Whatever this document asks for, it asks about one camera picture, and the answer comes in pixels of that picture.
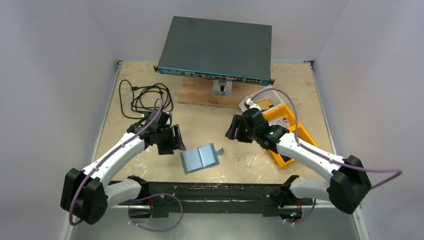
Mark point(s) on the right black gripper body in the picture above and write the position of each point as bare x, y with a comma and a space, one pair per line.
240, 129

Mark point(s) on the silver items in bin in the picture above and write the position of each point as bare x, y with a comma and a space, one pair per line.
281, 121

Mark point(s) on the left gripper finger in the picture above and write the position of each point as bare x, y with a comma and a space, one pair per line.
178, 141
167, 144

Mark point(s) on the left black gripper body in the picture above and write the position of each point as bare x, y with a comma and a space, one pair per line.
160, 131

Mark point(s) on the yellow bin middle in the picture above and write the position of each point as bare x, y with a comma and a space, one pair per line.
282, 110

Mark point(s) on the aluminium frame rail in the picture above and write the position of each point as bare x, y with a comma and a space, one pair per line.
94, 206

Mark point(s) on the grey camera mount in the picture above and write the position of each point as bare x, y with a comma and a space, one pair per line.
222, 88

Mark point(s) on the gold cards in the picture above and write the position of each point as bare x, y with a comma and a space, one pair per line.
265, 104

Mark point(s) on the grey network switch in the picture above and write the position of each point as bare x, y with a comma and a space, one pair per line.
218, 50

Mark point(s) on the yellow bin front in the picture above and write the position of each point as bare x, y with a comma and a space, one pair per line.
302, 134

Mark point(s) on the white plastic bin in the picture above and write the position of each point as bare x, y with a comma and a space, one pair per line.
269, 94

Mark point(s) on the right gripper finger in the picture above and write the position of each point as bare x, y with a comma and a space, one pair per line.
233, 132
244, 134

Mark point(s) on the blue card holder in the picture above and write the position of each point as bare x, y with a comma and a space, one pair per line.
200, 158

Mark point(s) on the yellow bin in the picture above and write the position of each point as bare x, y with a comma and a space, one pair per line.
302, 134
282, 110

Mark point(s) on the wooden board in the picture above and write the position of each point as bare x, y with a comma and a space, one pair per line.
198, 91

